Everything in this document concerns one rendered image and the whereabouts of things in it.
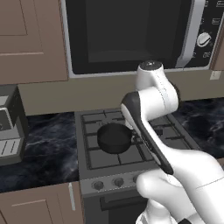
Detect grey gas stove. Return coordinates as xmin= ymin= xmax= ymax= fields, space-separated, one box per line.
xmin=73 ymin=107 xmax=203 ymax=224

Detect black frying pan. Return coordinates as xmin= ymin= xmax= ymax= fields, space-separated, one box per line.
xmin=96 ymin=122 xmax=138 ymax=155

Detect black microwave oven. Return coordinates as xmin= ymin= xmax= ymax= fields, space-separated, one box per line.
xmin=60 ymin=0 xmax=224 ymax=79

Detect dark oven door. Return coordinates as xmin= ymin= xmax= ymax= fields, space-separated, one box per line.
xmin=82 ymin=191 xmax=151 ymax=224

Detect white microwave dial knob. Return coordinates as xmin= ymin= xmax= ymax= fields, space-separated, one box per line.
xmin=197 ymin=31 xmax=213 ymax=48

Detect brown base cupboard door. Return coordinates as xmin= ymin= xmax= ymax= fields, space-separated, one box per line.
xmin=0 ymin=181 xmax=85 ymax=224

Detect black oven door handle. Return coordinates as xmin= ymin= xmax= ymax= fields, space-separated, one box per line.
xmin=99 ymin=195 xmax=147 ymax=212

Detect silver cupboard door handle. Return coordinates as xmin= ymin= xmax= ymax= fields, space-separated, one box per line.
xmin=67 ymin=182 xmax=77 ymax=212

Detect brown wall cupboard door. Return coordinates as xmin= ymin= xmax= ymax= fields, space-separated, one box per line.
xmin=0 ymin=0 xmax=69 ymax=86

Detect white wall socket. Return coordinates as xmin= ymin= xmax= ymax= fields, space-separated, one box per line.
xmin=209 ymin=70 xmax=221 ymax=81

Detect silver microwave door handle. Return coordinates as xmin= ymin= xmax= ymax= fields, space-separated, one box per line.
xmin=175 ymin=0 xmax=207 ymax=69

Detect brown wall cupboard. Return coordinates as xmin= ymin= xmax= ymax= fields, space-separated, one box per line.
xmin=210 ymin=34 xmax=224 ymax=72

